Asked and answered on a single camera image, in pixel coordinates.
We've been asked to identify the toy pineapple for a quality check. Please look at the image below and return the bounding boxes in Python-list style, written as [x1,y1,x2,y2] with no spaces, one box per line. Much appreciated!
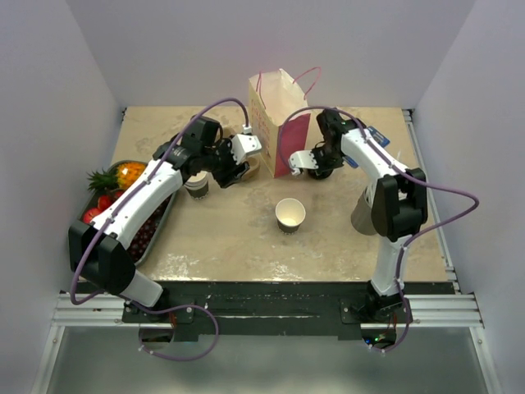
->
[88,161,146,192]

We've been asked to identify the dark green fruit tray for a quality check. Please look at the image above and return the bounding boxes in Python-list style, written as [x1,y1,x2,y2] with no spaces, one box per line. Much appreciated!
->
[76,160,182,265]

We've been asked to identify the grey straw holder cup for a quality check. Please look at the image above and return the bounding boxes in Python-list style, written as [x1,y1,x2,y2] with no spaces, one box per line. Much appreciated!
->
[350,192,377,236]

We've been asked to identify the purple cable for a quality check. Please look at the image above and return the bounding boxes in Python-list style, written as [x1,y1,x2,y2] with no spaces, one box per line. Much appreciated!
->
[276,106,480,296]
[69,97,252,305]

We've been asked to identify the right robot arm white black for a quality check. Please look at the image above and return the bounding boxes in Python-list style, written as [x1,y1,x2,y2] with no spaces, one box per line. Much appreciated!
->
[308,108,428,323]

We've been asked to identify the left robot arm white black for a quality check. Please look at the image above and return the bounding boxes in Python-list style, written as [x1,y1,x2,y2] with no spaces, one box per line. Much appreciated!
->
[68,117,262,322]

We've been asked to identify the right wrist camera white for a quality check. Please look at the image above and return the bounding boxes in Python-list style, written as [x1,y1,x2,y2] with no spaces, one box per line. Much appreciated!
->
[288,150,318,176]

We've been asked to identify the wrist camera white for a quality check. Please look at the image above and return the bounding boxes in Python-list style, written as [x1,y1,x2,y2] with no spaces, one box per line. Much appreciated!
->
[231,134,263,164]
[288,150,318,176]

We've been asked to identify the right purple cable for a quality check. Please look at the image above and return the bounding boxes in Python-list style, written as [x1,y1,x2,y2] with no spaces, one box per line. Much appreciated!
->
[276,106,480,296]

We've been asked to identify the pink beige paper bag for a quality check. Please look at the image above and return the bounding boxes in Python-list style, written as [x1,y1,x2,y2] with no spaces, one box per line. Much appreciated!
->
[249,66,322,178]

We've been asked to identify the dark red grapes bunch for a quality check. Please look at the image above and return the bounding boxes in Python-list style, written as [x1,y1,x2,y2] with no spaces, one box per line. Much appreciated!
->
[127,198,170,263]

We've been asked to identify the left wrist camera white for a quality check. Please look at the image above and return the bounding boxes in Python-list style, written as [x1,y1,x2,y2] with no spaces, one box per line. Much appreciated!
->
[231,134,263,164]

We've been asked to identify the blue razor package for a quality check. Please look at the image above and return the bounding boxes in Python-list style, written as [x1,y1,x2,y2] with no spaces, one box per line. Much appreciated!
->
[367,126,390,148]

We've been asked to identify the dark paper coffee cup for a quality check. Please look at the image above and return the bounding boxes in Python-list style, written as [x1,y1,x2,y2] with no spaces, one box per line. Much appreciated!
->
[275,198,306,235]

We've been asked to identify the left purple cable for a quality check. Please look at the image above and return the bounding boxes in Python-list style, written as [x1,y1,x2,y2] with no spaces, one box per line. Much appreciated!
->
[69,97,252,305]

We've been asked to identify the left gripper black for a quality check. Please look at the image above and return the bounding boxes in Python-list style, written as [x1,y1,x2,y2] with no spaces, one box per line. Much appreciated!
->
[201,135,250,188]

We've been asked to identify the red apple front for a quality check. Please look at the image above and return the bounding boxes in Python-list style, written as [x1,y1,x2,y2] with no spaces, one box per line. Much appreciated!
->
[82,208,103,224]

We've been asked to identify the cardboard cup carrier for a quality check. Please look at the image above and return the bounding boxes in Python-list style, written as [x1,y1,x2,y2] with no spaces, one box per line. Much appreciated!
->
[223,127,260,181]

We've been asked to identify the red apple rear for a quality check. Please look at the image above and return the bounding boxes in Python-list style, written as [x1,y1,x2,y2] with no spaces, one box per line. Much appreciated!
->
[97,195,114,212]

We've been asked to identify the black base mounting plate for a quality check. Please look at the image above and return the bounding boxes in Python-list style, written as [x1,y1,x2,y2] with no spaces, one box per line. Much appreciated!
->
[71,281,456,342]

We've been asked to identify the red apple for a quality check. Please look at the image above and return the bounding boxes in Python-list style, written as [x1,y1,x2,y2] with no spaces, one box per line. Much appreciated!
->
[97,195,114,212]
[82,208,103,224]

